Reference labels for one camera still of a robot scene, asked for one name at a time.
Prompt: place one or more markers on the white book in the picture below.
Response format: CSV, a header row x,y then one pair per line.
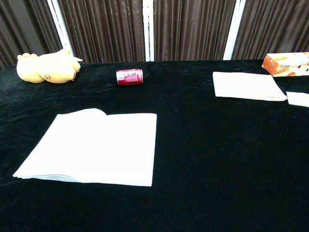
x,y
96,147

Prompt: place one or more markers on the closed white notebook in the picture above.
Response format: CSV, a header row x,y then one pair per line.
x,y
246,85

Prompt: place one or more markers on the red soda can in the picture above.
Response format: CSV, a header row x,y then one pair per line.
x,y
129,76

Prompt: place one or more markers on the black velvet tablecloth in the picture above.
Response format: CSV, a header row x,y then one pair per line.
x,y
205,157

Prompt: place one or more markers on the brown pleated curtain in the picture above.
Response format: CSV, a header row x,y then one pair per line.
x,y
193,29

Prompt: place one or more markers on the yellow plush duck toy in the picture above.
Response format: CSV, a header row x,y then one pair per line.
x,y
46,68

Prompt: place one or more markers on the orange cardboard box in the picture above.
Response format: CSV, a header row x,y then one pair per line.
x,y
287,64

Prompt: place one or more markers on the white paper sheet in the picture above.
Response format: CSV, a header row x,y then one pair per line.
x,y
299,99

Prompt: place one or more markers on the white screen frame post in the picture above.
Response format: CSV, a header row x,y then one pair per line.
x,y
148,30
60,24
233,30

